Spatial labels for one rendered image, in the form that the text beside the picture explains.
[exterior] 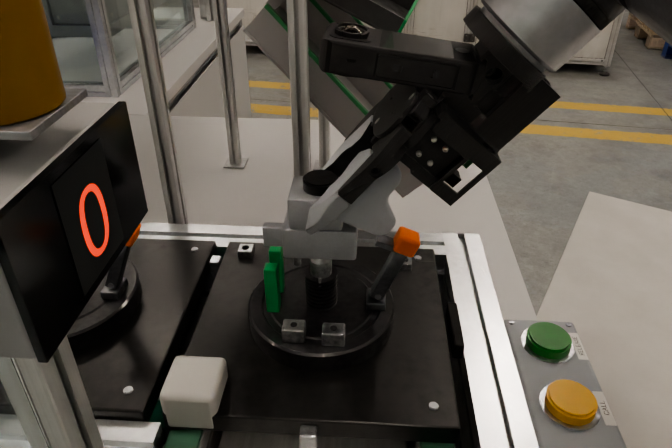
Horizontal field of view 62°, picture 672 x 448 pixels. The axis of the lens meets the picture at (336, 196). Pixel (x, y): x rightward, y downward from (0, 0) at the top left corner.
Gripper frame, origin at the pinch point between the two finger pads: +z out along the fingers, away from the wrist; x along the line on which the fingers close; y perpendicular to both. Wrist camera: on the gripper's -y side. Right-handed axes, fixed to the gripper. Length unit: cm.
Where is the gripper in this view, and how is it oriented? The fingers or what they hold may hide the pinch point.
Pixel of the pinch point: (314, 199)
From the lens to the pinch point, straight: 47.9
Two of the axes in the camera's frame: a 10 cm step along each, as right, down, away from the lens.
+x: 0.7, -5.2, 8.5
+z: -6.4, 6.3, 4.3
